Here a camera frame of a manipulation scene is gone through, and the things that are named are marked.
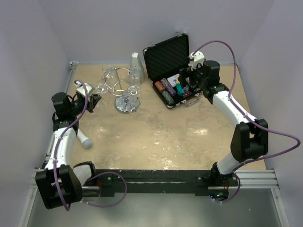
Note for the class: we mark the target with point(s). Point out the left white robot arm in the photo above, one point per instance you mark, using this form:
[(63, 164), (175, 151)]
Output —
[(59, 184)]

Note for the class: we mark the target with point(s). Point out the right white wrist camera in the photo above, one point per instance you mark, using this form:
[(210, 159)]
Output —
[(196, 59)]

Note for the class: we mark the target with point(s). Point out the white grey microphone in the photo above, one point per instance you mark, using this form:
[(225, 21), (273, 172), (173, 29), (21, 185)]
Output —
[(84, 140)]

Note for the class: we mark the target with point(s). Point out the white grey metronome box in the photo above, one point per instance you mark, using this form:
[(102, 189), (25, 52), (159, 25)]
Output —
[(136, 61)]

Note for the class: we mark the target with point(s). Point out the clear wine glass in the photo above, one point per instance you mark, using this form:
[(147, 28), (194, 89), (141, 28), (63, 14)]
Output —
[(134, 92), (102, 88), (135, 76), (109, 74)]

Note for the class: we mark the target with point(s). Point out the chrome wine glass rack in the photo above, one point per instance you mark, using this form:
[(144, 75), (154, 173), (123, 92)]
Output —
[(120, 89)]

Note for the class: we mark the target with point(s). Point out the black poker chip case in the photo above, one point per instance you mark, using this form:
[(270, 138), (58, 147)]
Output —
[(164, 60)]

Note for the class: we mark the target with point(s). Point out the teal chip stack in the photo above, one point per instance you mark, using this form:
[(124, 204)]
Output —
[(180, 90)]

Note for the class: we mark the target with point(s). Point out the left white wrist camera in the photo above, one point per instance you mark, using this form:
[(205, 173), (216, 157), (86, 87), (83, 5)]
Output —
[(84, 91)]

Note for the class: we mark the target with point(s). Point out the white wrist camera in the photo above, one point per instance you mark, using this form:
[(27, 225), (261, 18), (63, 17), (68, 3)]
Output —
[(196, 59), (84, 91)]

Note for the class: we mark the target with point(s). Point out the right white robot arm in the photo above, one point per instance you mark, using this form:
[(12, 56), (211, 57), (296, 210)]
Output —
[(250, 137)]

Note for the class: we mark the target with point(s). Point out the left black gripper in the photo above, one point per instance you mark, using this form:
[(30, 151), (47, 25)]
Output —
[(92, 100)]

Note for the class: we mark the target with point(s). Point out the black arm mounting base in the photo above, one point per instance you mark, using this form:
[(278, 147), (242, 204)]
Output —
[(197, 182)]

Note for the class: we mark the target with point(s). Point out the white playing card deck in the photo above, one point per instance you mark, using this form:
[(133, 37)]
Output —
[(172, 80)]

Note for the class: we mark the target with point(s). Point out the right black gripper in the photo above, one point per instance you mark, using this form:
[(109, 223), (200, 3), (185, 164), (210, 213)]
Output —
[(185, 72)]

